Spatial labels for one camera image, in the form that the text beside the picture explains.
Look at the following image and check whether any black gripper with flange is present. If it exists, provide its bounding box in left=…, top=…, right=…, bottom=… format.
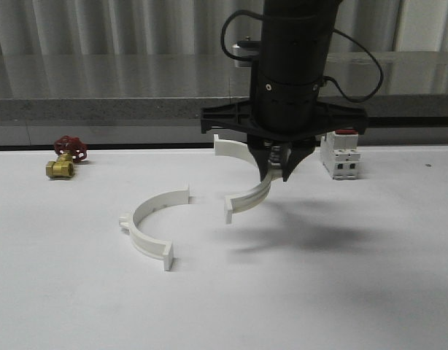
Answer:
left=201, top=67, right=367, bottom=182

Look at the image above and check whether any white half pipe clamp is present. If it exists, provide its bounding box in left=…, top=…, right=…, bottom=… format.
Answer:
left=214, top=134, right=282, bottom=224
left=118, top=185, right=190, bottom=271

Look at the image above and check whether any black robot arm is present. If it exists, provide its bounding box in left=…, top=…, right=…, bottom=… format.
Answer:
left=201, top=1, right=368, bottom=179

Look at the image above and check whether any brass valve red handwheel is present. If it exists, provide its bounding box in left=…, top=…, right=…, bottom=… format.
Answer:
left=45, top=136, right=88, bottom=179

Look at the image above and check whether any grey stone counter ledge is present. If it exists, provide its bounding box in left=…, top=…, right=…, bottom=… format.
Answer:
left=0, top=52, right=448, bottom=123

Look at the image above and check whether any grey pleated curtain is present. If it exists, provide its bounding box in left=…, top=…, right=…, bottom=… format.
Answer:
left=0, top=1, right=403, bottom=55

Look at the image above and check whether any white circuit breaker red switch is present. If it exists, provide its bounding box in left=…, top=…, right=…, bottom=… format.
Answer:
left=320, top=129, right=360, bottom=180

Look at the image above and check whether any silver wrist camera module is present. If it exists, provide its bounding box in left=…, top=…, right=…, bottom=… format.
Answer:
left=232, top=36, right=260, bottom=58

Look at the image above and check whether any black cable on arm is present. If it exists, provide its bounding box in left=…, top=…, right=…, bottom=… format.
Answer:
left=220, top=9, right=385, bottom=104

